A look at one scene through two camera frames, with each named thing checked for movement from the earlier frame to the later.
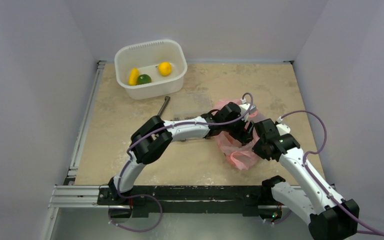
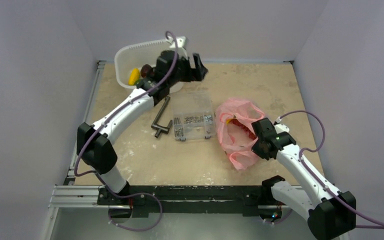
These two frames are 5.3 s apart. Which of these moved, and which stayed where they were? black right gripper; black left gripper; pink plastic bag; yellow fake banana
Moved: black left gripper
Stayed: yellow fake banana; black right gripper; pink plastic bag
